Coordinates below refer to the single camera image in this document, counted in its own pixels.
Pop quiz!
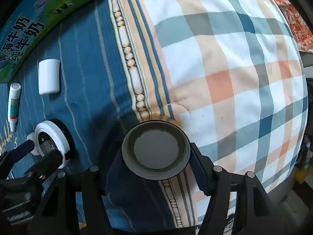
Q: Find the grey tape roll tin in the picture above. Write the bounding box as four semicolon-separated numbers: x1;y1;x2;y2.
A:
121;120;191;181

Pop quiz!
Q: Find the plaid checked quilt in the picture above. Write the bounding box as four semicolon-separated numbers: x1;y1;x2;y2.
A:
107;0;309;228

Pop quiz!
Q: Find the small white cylinder bottle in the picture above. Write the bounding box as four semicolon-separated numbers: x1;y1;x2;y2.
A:
38;59;60;95

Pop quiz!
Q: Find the white green tube bottle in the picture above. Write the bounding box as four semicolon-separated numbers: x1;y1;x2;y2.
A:
8;83;21;132

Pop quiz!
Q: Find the white round black-top compact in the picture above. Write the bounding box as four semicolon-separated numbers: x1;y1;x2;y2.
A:
26;118;75;169

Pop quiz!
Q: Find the blue striped bed cover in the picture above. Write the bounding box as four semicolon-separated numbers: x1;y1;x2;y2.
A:
1;0;196;233

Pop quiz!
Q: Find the open cardboard milk box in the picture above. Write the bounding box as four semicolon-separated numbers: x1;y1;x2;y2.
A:
1;0;90;83

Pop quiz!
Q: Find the orange white floral cloth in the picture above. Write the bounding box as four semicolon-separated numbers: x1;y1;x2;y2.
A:
274;0;313;53

